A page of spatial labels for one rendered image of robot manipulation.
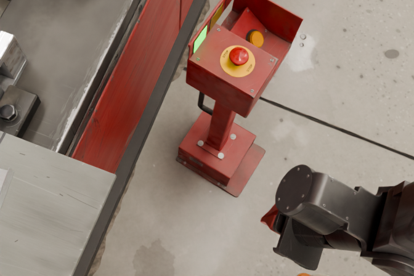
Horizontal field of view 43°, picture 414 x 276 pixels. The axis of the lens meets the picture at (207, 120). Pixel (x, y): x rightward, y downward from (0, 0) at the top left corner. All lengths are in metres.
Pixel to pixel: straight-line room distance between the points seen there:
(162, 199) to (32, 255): 1.05
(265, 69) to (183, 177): 0.79
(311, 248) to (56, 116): 0.49
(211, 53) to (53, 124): 0.36
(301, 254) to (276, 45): 0.62
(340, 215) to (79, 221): 0.37
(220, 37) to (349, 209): 0.62
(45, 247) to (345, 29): 1.61
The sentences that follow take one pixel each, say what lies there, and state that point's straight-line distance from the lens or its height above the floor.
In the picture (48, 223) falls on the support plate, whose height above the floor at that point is 1.00.
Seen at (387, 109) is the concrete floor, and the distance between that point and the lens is 2.03.
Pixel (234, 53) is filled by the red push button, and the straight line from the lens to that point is 1.05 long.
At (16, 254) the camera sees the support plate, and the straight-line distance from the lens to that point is 0.77.
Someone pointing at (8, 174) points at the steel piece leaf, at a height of 1.02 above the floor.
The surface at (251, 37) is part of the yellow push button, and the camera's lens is 1.16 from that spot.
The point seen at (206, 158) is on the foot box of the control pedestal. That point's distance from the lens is 1.68.
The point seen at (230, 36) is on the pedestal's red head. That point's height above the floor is 0.78.
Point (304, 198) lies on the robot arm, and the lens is 0.55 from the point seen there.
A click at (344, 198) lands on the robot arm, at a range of 0.56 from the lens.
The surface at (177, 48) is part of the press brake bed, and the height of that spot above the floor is 0.05.
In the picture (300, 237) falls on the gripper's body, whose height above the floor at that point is 1.09.
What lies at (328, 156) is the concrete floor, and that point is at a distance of 1.89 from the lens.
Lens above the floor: 1.73
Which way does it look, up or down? 69 degrees down
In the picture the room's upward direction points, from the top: 12 degrees clockwise
